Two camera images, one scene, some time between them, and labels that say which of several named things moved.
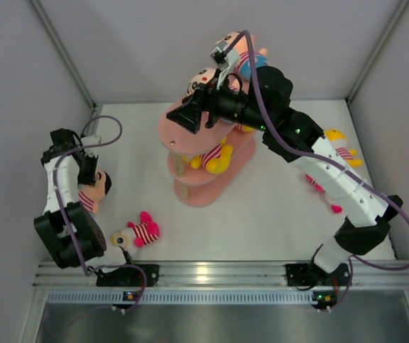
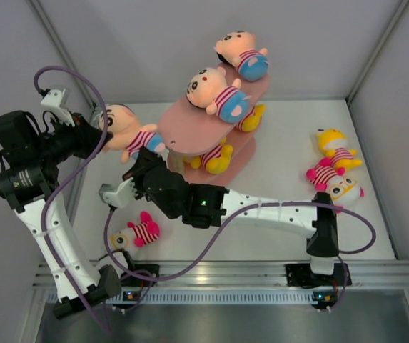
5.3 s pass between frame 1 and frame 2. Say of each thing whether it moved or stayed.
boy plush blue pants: moved
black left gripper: moved
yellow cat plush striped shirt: stayed
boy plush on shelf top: stayed
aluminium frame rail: stayed
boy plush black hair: moved
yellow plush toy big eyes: stayed
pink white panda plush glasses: stayed
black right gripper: moved
